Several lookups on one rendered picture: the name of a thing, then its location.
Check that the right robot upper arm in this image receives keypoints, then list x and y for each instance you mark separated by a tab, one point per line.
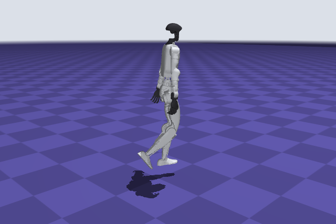
174	52

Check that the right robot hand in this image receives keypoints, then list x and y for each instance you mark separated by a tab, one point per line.
174	105

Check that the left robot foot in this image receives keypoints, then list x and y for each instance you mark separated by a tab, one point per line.
160	162

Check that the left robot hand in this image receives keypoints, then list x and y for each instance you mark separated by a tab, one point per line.
157	96

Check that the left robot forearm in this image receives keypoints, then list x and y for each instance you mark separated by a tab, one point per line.
160	80

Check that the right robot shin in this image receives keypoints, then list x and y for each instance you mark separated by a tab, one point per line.
161	141

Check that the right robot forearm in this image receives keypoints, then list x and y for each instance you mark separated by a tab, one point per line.
174	82

